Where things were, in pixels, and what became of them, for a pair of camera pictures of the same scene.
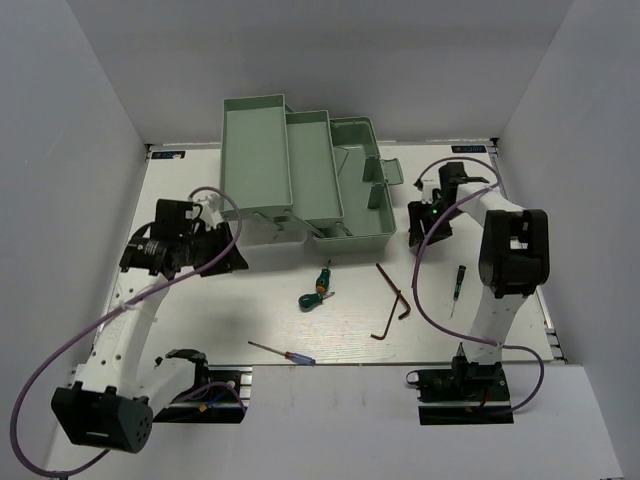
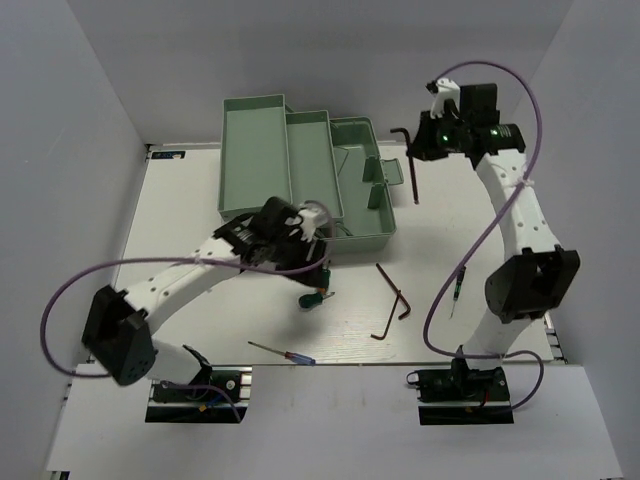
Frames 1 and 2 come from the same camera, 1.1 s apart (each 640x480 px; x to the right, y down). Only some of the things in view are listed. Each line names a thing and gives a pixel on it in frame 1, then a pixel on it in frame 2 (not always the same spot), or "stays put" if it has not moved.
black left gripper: [215, 235] → [306, 244]
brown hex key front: [389, 319] stays put
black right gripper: [417, 211] → [421, 147]
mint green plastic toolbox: [288, 178] stays put
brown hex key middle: [395, 289] stays put
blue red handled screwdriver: [289, 356] stays put
